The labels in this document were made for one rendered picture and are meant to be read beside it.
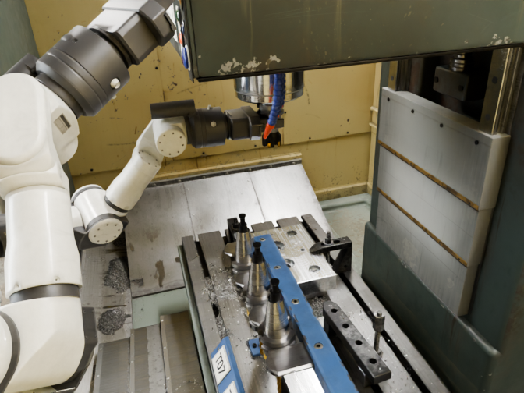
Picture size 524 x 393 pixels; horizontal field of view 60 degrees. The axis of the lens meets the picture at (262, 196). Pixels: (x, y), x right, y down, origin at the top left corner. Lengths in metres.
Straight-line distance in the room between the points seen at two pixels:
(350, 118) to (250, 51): 1.68
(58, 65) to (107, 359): 1.12
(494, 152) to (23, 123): 0.91
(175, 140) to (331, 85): 1.37
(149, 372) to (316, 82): 1.45
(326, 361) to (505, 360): 0.71
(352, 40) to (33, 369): 0.60
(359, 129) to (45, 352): 2.06
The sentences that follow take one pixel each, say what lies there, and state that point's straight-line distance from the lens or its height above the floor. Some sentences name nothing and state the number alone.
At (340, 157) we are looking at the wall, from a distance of 2.39.
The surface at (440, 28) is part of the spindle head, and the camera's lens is 0.82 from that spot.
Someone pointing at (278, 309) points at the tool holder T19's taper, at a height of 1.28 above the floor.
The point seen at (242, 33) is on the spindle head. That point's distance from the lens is 0.68.
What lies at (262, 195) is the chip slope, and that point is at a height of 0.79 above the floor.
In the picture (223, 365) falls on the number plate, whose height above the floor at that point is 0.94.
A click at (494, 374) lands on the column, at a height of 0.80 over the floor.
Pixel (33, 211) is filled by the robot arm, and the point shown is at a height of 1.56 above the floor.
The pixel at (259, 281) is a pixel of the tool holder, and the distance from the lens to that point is 0.84.
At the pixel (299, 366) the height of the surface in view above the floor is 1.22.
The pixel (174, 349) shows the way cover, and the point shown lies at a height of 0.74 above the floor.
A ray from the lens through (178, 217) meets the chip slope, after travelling 2.06.
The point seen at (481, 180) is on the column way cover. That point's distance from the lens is 1.13.
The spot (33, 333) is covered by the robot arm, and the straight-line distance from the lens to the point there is 0.49.
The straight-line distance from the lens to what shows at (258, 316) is 0.83.
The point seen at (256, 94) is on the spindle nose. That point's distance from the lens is 0.98.
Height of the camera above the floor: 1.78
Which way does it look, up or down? 28 degrees down
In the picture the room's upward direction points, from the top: 3 degrees counter-clockwise
